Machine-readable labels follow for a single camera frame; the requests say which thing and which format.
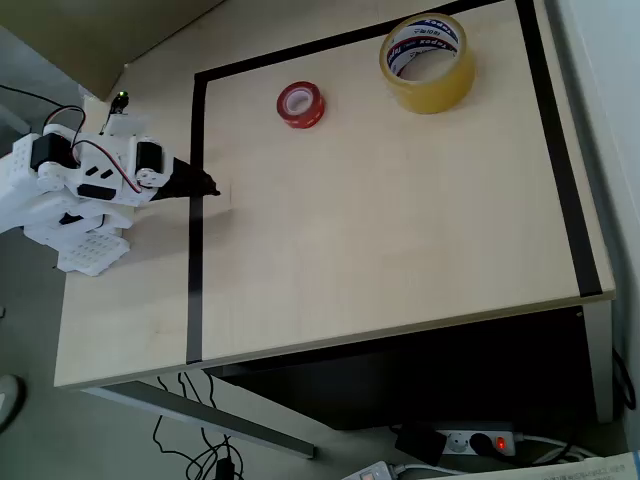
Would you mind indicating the black round plug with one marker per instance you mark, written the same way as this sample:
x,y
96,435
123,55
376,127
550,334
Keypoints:
x,y
481,442

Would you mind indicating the white round floor object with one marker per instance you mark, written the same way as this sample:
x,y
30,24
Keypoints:
x,y
9,400

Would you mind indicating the controller board with green LED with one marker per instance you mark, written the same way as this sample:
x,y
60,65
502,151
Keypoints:
x,y
119,102

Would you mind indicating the black power adapter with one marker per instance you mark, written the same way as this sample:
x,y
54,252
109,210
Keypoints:
x,y
419,444

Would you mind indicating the white power strip, orange light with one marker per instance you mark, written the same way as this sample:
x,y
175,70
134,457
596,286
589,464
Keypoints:
x,y
372,472

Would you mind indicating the white power strip, red switch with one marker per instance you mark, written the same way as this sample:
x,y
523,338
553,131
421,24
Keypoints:
x,y
475,442

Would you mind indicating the grey metal table side frame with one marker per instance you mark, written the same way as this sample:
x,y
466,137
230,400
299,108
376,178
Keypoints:
x,y
602,360

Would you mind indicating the yellow packing tape roll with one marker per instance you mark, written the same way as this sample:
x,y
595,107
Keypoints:
x,y
430,80

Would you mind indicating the grey metal table leg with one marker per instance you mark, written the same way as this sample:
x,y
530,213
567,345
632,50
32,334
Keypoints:
x,y
200,407

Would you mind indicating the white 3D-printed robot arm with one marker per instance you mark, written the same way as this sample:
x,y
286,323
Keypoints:
x,y
30,200

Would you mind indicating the red tape roll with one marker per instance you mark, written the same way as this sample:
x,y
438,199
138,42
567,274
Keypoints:
x,y
301,105

